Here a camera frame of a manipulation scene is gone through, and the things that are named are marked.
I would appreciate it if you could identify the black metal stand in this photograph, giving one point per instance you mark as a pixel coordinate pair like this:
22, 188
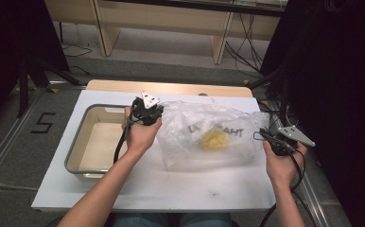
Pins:
283, 91

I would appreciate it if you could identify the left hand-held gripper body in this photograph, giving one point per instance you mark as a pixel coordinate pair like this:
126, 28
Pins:
144, 110

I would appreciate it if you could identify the person's blue jeans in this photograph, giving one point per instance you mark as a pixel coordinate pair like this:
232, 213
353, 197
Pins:
202, 220

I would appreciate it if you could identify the person's left hand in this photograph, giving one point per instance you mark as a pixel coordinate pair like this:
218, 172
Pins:
141, 137

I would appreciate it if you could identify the aluminium floor rail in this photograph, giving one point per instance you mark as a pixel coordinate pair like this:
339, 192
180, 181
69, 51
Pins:
316, 201
4, 148

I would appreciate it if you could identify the black curtain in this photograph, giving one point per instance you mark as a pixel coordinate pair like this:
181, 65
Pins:
10, 38
344, 78

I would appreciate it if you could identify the black tripod stand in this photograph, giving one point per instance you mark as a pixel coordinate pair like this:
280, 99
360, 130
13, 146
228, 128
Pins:
23, 88

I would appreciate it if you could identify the person's right hand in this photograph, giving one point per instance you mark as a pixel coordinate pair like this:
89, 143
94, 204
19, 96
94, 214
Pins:
281, 170

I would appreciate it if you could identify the white table board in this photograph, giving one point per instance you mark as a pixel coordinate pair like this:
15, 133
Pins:
187, 189

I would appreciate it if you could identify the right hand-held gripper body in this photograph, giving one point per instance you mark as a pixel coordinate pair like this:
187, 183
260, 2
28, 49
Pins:
294, 135

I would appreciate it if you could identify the light wooden desk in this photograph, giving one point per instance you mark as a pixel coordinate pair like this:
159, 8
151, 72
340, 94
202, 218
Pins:
158, 15

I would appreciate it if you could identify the beige plastic bin grey rim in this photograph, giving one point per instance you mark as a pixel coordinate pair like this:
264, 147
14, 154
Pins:
98, 142

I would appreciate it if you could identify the clear smiley plastic bag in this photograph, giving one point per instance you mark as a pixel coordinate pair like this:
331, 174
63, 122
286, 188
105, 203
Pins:
209, 138

